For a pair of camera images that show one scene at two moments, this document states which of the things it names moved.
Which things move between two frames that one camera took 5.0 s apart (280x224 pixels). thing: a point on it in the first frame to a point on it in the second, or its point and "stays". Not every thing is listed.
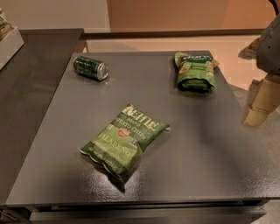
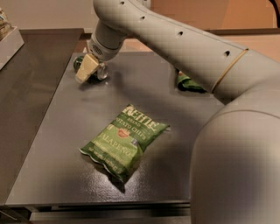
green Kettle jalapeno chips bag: [119, 146] stays
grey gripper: [270, 46] to [101, 50]
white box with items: [10, 39] stays
